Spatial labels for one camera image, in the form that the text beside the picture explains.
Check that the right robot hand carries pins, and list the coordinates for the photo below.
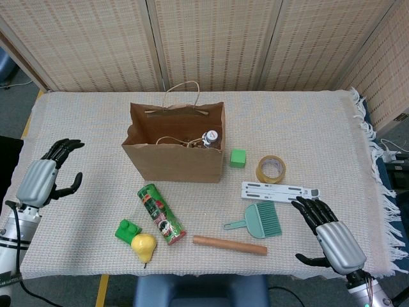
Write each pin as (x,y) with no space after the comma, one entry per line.
(340,246)

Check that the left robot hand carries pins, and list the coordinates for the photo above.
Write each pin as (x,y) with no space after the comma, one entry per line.
(35,182)

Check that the green toy building brick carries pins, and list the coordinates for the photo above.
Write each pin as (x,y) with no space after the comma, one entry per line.
(126,231)

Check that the yellow toy pear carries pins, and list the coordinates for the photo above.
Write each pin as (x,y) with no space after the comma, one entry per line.
(143,246)

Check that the green Pringles can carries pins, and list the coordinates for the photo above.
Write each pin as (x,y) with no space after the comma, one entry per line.
(159,214)

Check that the clear plastic water bottle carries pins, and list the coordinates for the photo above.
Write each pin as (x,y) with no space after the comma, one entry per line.
(210,137)

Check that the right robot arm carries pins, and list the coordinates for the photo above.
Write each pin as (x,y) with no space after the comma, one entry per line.
(370,294)

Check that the teal hand brush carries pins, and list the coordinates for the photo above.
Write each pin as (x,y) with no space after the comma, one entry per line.
(259,220)

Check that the small green cube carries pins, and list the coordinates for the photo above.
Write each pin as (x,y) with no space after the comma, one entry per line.
(238,159)

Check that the brown paper bag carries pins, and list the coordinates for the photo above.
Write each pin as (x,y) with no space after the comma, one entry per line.
(175,166)

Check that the beige woven tablecloth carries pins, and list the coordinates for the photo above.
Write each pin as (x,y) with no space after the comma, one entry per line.
(96,121)

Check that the white folding stand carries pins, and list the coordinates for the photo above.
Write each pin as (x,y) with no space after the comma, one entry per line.
(271,192)

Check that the black box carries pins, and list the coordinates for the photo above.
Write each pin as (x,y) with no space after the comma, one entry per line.
(399,176)

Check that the white power strip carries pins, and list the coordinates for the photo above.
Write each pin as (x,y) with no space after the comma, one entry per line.
(390,156)

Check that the clear packing tape roll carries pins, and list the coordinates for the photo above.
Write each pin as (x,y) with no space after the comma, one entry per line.
(260,174)

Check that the brown wooden rolling pin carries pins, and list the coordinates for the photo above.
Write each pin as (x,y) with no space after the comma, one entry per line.
(230,245)

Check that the blue office chair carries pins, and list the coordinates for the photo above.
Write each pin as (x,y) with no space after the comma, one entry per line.
(4,68)

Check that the brass screen hinge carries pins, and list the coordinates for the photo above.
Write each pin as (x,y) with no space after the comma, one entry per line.
(401,117)

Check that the woven folding screen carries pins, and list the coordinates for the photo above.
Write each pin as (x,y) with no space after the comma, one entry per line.
(96,48)

